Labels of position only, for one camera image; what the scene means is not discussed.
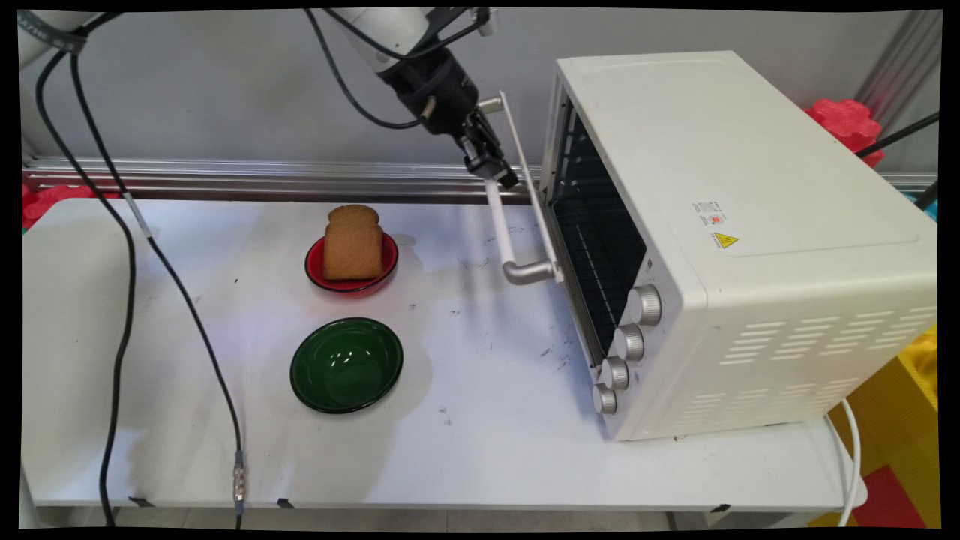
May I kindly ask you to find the red floor mat tile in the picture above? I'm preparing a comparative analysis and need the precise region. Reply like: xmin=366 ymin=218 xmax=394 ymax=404
xmin=853 ymin=465 xmax=928 ymax=530

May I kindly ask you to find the oven door with handle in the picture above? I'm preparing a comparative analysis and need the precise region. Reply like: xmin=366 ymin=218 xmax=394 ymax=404
xmin=478 ymin=91 xmax=566 ymax=287

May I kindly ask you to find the black cable with metal connector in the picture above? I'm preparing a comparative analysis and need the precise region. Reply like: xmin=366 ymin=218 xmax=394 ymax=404
xmin=70 ymin=45 xmax=247 ymax=530

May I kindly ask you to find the yellow floor mat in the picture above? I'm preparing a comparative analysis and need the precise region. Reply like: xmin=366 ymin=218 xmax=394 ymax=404
xmin=808 ymin=358 xmax=941 ymax=530

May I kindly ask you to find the plain black cable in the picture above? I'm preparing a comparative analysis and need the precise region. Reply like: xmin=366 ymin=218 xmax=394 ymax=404
xmin=33 ymin=12 xmax=139 ymax=528

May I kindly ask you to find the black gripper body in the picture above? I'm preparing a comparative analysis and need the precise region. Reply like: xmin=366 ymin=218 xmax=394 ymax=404
xmin=382 ymin=50 xmax=482 ymax=137

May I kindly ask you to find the white oven power cable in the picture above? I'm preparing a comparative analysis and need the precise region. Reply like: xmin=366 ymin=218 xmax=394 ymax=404
xmin=825 ymin=397 xmax=864 ymax=528

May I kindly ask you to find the white toaster oven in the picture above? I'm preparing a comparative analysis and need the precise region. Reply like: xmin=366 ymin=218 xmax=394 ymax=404
xmin=538 ymin=50 xmax=939 ymax=442

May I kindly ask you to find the aluminium frame rail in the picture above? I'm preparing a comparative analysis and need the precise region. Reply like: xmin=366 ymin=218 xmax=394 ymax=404
xmin=22 ymin=155 xmax=939 ymax=206

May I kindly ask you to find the red bowl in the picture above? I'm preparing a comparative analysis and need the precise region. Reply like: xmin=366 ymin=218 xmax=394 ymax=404
xmin=304 ymin=231 xmax=400 ymax=293

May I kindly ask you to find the aluminium frame post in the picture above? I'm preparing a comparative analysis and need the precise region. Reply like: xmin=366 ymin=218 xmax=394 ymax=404
xmin=855 ymin=10 xmax=943 ymax=137

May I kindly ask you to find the red foam block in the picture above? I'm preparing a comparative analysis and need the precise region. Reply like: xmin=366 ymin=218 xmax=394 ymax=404
xmin=805 ymin=99 xmax=887 ymax=170
xmin=22 ymin=183 xmax=121 ymax=230

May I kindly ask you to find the brown toast bread slice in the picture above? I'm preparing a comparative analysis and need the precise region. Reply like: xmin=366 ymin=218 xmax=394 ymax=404
xmin=322 ymin=204 xmax=385 ymax=281

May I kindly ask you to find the thin black rod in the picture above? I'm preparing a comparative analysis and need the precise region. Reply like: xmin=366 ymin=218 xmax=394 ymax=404
xmin=858 ymin=112 xmax=941 ymax=161

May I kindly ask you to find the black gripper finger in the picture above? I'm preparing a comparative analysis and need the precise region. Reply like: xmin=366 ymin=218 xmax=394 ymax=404
xmin=458 ymin=123 xmax=506 ymax=185
xmin=470 ymin=110 xmax=521 ymax=189

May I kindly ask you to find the green bowl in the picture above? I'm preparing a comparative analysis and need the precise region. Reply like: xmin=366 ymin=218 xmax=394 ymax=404
xmin=289 ymin=316 xmax=405 ymax=414

